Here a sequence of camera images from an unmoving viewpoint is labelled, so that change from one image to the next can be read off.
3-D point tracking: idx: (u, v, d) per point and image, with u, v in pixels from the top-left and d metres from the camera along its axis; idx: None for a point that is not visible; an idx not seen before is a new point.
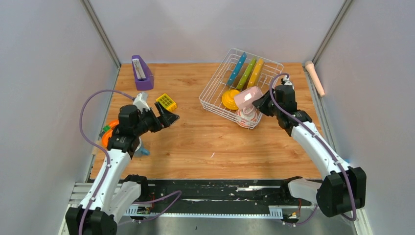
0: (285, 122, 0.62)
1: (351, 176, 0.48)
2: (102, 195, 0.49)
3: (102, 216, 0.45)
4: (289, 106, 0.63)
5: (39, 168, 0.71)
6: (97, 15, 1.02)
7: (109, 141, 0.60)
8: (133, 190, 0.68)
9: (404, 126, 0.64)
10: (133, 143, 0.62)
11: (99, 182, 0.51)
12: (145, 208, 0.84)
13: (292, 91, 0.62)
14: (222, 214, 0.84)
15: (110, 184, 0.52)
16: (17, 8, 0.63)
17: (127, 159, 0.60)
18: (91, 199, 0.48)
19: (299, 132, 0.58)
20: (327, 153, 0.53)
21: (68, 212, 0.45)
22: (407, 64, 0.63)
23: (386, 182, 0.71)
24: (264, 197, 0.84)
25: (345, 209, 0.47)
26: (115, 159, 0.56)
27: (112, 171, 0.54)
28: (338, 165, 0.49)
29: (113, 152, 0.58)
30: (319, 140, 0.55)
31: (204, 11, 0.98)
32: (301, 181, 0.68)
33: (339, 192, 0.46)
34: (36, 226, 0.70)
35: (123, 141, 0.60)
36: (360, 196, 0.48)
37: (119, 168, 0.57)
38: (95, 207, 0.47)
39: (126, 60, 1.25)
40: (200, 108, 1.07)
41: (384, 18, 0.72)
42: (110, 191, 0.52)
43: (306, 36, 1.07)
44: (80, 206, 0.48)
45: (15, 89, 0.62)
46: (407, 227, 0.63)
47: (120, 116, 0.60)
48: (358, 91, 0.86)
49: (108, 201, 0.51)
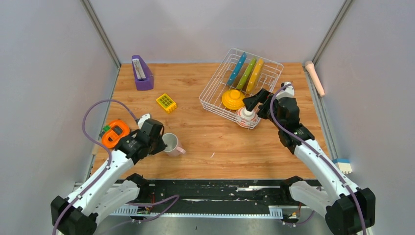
0: (287, 140, 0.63)
1: (360, 197, 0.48)
2: (88, 196, 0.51)
3: (80, 217, 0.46)
4: (292, 123, 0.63)
5: (40, 170, 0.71)
6: (97, 15, 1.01)
7: (119, 141, 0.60)
8: (129, 193, 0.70)
9: (404, 126, 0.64)
10: (140, 152, 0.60)
11: (92, 181, 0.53)
12: (145, 208, 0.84)
13: (297, 108, 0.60)
14: (222, 214, 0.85)
15: (102, 186, 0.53)
16: (17, 9, 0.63)
17: (128, 166, 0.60)
18: (78, 197, 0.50)
19: (303, 151, 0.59)
20: (334, 175, 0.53)
21: (55, 200, 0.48)
22: (407, 64, 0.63)
23: (385, 183, 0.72)
24: (264, 197, 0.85)
25: (356, 230, 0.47)
26: (116, 162, 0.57)
27: (109, 174, 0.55)
28: (346, 187, 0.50)
29: (118, 154, 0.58)
30: (324, 160, 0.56)
31: (203, 11, 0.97)
32: (305, 189, 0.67)
33: (350, 215, 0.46)
34: (35, 225, 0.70)
35: (132, 146, 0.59)
36: (370, 216, 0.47)
37: (117, 173, 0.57)
38: (77, 207, 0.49)
39: (126, 60, 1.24)
40: (200, 108, 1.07)
41: (384, 19, 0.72)
42: (99, 193, 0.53)
43: (306, 36, 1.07)
44: (67, 199, 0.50)
45: (14, 89, 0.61)
46: (407, 228, 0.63)
47: (146, 121, 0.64)
48: (358, 91, 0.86)
49: (94, 202, 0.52)
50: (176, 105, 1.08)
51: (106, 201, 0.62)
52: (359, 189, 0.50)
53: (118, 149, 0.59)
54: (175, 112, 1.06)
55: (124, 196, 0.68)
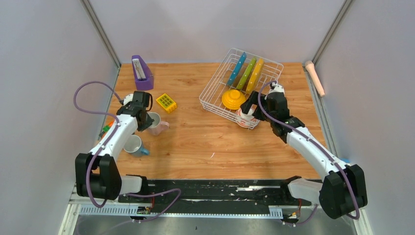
0: (280, 130, 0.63)
1: (349, 174, 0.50)
2: (110, 146, 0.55)
3: (110, 161, 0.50)
4: (282, 114, 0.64)
5: (39, 171, 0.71)
6: (97, 15, 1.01)
7: (119, 109, 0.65)
8: (135, 180, 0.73)
9: (404, 127, 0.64)
10: (140, 114, 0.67)
11: (109, 136, 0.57)
12: (145, 208, 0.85)
13: (285, 99, 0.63)
14: (222, 214, 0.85)
15: (119, 139, 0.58)
16: (17, 9, 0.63)
17: (134, 125, 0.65)
18: (102, 147, 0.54)
19: (294, 137, 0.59)
20: (323, 154, 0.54)
21: (79, 157, 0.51)
22: (407, 65, 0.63)
23: (385, 183, 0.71)
24: (264, 197, 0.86)
25: (349, 209, 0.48)
26: (124, 120, 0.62)
27: (121, 129, 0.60)
28: (335, 165, 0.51)
29: (122, 116, 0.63)
30: (313, 143, 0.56)
31: (204, 11, 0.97)
32: (302, 182, 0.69)
33: (340, 191, 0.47)
34: (36, 225, 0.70)
35: (132, 109, 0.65)
36: (361, 194, 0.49)
37: (127, 129, 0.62)
38: (103, 154, 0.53)
39: (126, 60, 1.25)
40: (200, 108, 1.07)
41: (384, 19, 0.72)
42: (118, 144, 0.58)
43: (306, 35, 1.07)
44: (90, 152, 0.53)
45: (14, 90, 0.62)
46: (407, 228, 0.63)
47: (136, 91, 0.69)
48: (358, 91, 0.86)
49: (115, 154, 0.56)
50: (176, 105, 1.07)
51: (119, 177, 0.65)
52: (347, 166, 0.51)
53: (121, 114, 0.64)
54: (175, 112, 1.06)
55: (131, 179, 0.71)
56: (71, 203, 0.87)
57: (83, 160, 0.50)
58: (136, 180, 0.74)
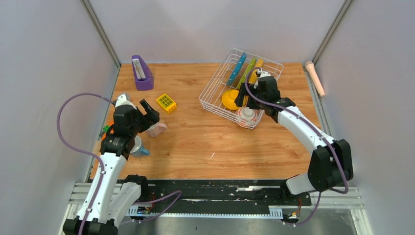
0: (271, 110, 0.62)
1: (337, 148, 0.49)
2: (97, 205, 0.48)
3: (100, 227, 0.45)
4: (273, 95, 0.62)
5: (40, 171, 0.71)
6: (97, 15, 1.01)
7: (102, 145, 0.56)
8: (133, 192, 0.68)
9: (405, 127, 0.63)
10: (127, 144, 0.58)
11: (95, 191, 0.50)
12: (145, 208, 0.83)
13: (273, 79, 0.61)
14: (222, 214, 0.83)
15: (106, 191, 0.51)
16: (15, 8, 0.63)
17: (124, 161, 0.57)
18: (88, 210, 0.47)
19: (285, 116, 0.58)
20: (311, 130, 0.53)
21: (65, 224, 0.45)
22: (408, 65, 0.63)
23: (385, 183, 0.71)
24: (264, 197, 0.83)
25: (336, 182, 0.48)
26: (109, 164, 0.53)
27: (107, 177, 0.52)
28: (323, 139, 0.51)
29: (107, 156, 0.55)
30: (304, 121, 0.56)
31: (204, 11, 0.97)
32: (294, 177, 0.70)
33: (327, 165, 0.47)
34: (35, 226, 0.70)
35: (117, 143, 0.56)
36: (348, 167, 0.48)
37: (115, 174, 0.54)
38: (92, 219, 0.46)
39: (126, 60, 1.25)
40: (200, 108, 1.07)
41: (385, 19, 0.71)
42: (107, 198, 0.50)
43: (306, 35, 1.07)
44: (77, 217, 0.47)
45: (13, 89, 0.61)
46: (406, 228, 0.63)
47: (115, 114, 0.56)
48: (358, 91, 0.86)
49: (106, 209, 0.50)
50: (176, 105, 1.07)
51: (116, 206, 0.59)
52: (335, 140, 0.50)
53: (105, 152, 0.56)
54: (175, 112, 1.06)
55: (129, 197, 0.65)
56: (71, 203, 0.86)
57: (70, 227, 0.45)
58: (133, 191, 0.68)
